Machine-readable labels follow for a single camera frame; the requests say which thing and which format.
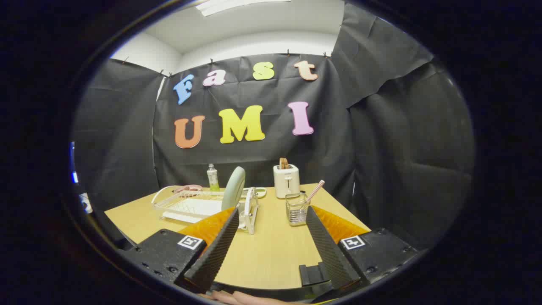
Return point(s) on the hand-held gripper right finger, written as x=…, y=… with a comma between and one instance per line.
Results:
x=332, y=254

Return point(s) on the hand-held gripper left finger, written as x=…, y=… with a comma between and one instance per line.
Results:
x=211, y=254

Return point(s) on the black backdrop cloth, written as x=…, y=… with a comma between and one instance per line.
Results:
x=271, y=148

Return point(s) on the ceiling light panel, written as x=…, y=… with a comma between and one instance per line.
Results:
x=228, y=5

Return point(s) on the pale green plate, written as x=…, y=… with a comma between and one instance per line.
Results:
x=233, y=188

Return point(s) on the white divided food tray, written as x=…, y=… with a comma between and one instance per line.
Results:
x=260, y=192

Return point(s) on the brown bread slice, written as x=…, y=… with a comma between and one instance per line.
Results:
x=283, y=163

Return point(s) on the pink plate with food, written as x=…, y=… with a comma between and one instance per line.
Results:
x=188, y=187

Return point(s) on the white toaster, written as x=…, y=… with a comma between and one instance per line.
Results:
x=286, y=182

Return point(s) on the clear bottle with green liquid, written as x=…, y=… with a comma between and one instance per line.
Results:
x=213, y=178

